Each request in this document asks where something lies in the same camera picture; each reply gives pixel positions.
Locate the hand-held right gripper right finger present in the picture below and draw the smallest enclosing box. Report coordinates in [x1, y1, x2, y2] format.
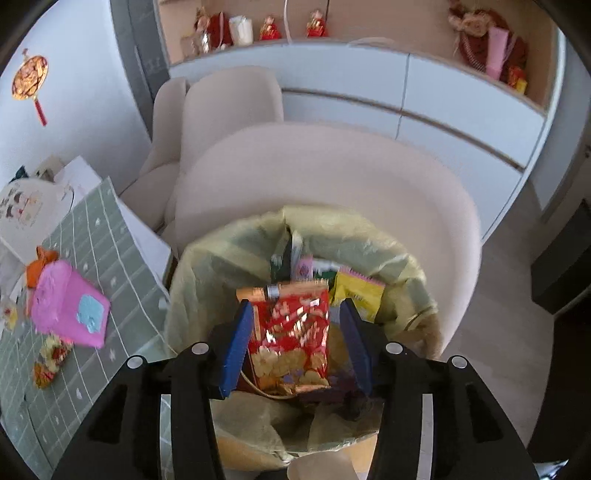
[339, 298, 541, 480]

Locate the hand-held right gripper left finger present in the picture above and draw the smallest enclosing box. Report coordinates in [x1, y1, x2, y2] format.
[51, 299, 256, 480]

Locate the red snack packet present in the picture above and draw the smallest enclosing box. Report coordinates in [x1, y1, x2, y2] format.
[236, 282, 331, 396]

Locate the yellow snack wrapper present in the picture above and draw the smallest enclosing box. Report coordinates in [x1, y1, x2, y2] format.
[329, 270, 386, 324]

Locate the yellow trash bag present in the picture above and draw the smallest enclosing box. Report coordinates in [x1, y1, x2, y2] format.
[164, 205, 439, 468]

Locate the white green packet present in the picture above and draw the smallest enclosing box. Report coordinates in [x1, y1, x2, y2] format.
[311, 260, 343, 280]

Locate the black plastic wrapper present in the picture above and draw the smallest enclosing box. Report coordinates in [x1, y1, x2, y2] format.
[281, 230, 305, 283]

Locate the green grid table mat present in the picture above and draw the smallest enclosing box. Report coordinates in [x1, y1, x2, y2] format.
[0, 176, 173, 480]

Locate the cream upholstered chair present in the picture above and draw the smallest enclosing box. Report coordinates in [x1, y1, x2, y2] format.
[173, 124, 484, 361]
[164, 66, 285, 241]
[120, 76, 191, 232]

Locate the pink box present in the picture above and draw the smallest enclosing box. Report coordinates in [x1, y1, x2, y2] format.
[30, 261, 112, 348]

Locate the floral printed wrapper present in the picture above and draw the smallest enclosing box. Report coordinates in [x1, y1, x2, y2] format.
[32, 335, 73, 389]

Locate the orange wrapper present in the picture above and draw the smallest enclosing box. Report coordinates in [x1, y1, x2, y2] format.
[25, 247, 60, 289]

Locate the dark cabinet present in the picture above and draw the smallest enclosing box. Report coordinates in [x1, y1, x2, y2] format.
[531, 198, 591, 315]

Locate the small pale wrapper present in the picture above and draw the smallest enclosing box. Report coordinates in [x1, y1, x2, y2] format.
[0, 300, 20, 331]

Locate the beige object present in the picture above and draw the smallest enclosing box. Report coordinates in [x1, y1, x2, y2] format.
[34, 156, 66, 184]

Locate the white sideboard cabinet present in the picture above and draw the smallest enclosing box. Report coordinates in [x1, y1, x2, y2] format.
[168, 39, 555, 241]

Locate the grey glass door cabinet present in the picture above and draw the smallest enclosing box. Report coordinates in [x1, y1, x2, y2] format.
[111, 0, 172, 145]

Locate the white pitcher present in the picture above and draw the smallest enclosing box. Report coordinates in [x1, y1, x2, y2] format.
[228, 15, 254, 46]

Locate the flower doll ornament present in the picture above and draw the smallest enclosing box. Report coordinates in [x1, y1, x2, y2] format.
[194, 7, 213, 47]

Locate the pink tube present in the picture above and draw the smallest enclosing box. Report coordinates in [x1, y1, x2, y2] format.
[485, 27, 508, 80]

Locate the red gold wall ornament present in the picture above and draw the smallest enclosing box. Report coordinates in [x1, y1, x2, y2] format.
[11, 48, 49, 127]

